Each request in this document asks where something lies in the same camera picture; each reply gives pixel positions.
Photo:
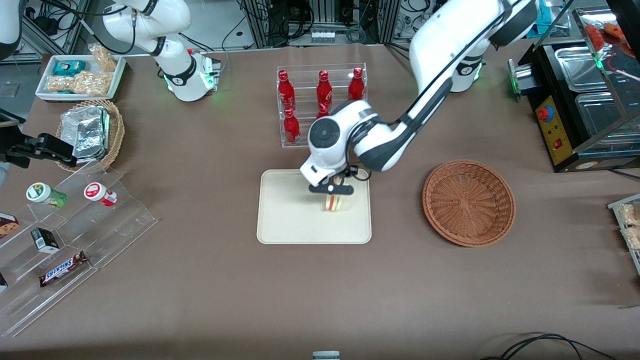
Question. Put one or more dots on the red fried food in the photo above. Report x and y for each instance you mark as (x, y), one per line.
(607, 32)

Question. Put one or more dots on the white snack tray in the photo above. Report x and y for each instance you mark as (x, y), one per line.
(45, 90)

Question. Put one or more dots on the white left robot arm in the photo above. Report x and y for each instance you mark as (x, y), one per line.
(440, 45)

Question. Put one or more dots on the small black carton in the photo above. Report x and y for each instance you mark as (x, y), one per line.
(45, 240)

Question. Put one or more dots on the green lid cup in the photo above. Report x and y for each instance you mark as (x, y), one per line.
(45, 194)

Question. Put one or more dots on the clear acrylic bottle rack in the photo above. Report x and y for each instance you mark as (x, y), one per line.
(305, 137)

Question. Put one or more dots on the silver metal cylinder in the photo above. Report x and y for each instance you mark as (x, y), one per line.
(522, 77)

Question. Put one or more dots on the white power strip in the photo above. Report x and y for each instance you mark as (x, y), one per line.
(322, 36)

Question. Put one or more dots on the triangle sandwich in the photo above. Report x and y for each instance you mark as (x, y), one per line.
(335, 204)

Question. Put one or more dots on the small peanut snack bag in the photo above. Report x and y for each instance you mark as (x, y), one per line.
(104, 57)

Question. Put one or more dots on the brown wicker basket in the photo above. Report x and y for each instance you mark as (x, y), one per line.
(469, 202)

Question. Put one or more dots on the teal box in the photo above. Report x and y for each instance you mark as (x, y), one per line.
(552, 17)

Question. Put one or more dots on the grey edge tray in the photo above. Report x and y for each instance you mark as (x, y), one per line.
(617, 205)

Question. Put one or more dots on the cracker snack bag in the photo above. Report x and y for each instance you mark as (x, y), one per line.
(633, 238)
(631, 214)

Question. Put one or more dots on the large peanut snack bag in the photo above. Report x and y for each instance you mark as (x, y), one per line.
(80, 82)

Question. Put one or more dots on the red cola bottle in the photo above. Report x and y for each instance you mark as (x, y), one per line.
(355, 84)
(324, 89)
(321, 111)
(285, 87)
(291, 125)

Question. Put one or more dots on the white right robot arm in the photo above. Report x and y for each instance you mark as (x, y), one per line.
(155, 35)

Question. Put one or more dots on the teal snack packet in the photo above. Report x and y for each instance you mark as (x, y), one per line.
(69, 67)

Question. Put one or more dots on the steel pan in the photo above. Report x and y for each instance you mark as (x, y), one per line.
(605, 117)
(580, 67)

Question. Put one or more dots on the cookie box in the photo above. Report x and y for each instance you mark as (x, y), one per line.
(7, 225)

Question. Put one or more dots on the black food warmer cabinet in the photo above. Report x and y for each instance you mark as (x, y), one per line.
(560, 125)

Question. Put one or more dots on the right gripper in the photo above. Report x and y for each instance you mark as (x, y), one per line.
(31, 146)

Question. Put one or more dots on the grey device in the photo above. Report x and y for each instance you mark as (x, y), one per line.
(326, 355)

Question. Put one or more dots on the clear acrylic step shelf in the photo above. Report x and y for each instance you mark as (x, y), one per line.
(115, 225)

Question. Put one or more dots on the cream plastic tray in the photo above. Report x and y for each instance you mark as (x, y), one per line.
(290, 215)

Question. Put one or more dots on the red label cup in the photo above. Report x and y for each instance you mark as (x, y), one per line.
(100, 193)

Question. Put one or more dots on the tan wicker basket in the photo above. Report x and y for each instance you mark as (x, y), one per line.
(116, 130)

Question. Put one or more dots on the Snickers chocolate bar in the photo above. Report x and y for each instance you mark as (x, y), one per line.
(64, 269)

